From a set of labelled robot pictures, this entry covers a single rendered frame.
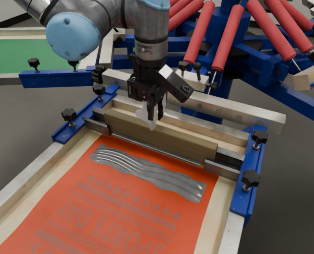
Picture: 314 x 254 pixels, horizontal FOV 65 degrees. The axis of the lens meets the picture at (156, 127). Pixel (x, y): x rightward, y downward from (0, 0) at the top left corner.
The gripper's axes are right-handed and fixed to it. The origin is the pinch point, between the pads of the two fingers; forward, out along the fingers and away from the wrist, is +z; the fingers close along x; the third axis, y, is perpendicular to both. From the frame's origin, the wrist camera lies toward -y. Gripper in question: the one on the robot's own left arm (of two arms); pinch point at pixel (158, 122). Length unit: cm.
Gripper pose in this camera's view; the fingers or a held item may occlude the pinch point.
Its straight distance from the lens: 70.0
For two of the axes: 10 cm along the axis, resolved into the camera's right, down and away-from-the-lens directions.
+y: -9.0, -2.9, 3.1
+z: -0.1, 7.4, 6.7
